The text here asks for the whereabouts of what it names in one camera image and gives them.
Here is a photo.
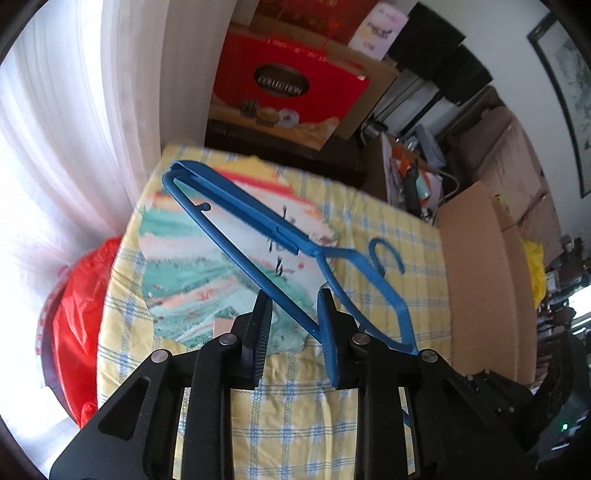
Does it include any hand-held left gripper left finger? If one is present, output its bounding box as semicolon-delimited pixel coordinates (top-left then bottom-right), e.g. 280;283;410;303
48;290;273;480

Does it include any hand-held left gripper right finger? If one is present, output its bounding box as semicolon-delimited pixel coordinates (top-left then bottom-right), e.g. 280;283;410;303
317;287;539;480

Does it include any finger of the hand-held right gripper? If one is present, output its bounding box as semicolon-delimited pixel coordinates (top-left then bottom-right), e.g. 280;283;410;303
455;367;539;440

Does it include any large cardboard box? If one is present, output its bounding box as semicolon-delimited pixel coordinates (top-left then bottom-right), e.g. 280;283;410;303
436;180;539;384

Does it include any blue plastic clothes hanger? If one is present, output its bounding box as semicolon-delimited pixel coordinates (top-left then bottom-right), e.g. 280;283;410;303
161;159;421;356

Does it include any yellow checked cloth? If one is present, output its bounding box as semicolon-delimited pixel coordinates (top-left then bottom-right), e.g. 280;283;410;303
95;143;455;480

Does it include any cluttered side table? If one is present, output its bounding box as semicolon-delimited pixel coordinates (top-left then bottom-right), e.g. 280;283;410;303
545;233;591;326

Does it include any yellow plastic bag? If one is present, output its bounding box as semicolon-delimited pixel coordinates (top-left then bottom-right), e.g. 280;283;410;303
522;240;548;310

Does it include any small cluttered cardboard box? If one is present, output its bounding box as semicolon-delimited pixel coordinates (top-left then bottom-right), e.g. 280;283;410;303
362;131;458;222

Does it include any dark wooden cabinet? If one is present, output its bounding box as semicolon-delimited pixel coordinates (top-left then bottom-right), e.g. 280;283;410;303
205;117;370;185

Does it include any red plastic bag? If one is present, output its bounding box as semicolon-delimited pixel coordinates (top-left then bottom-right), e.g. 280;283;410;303
39;235;125;430

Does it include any closed brown cardboard box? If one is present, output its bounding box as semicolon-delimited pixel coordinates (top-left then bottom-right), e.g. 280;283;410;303
231;14;400;139

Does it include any brown sofa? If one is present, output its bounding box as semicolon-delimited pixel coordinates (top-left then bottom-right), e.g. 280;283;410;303
443;85;564;245

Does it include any large brown sofa cushion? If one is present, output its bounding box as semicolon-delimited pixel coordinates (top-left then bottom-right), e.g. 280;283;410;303
457;106;543;204

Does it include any red biscuit gift box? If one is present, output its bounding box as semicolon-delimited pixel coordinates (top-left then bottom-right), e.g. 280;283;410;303
209;23;370;151

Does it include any white curtain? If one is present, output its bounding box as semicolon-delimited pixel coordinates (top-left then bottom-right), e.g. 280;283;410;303
0;0;241;444

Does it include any black loudspeaker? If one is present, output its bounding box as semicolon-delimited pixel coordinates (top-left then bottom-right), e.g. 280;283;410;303
394;2;467;79
436;46;494;104

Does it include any small white carton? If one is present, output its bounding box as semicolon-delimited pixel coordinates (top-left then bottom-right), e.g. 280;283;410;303
348;4;409;61

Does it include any red patterned gift bag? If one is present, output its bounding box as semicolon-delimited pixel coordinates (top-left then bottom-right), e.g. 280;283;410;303
256;0;375;44

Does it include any black framed wall picture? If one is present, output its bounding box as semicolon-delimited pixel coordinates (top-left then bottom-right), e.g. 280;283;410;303
526;11;591;199

